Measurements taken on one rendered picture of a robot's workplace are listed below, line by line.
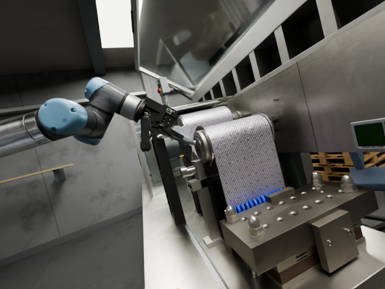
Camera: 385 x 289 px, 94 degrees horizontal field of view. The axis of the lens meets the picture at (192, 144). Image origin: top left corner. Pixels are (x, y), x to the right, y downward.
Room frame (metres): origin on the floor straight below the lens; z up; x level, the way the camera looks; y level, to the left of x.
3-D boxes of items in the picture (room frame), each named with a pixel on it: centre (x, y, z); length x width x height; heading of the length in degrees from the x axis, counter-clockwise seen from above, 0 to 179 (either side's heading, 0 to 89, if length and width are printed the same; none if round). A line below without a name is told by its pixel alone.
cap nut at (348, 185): (0.50, -0.40, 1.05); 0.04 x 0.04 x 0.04
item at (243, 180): (0.61, -0.17, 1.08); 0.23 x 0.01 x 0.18; 106
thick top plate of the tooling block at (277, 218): (0.50, -0.23, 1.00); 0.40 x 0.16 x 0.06; 106
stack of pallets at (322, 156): (2.92, -2.37, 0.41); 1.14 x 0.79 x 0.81; 113
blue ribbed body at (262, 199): (0.58, -0.17, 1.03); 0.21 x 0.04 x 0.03; 106
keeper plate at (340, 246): (0.42, -0.27, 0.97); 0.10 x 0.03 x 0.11; 106
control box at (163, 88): (1.16, 0.10, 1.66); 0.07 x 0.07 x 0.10; 27
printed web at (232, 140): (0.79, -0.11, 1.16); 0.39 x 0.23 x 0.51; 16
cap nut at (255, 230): (0.41, -0.09, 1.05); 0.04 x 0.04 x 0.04
